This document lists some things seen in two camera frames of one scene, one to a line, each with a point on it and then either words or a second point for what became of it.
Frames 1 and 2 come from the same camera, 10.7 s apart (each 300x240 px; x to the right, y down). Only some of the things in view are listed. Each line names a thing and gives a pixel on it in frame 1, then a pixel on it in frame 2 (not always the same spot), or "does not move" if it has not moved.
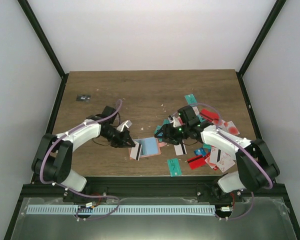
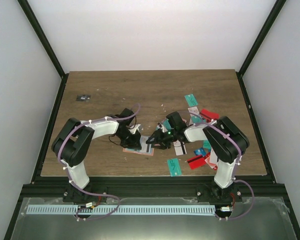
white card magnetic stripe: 135,151 to 145,147
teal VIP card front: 174,166 does not move
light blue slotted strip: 124,209 does not move
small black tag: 83,97 does not move
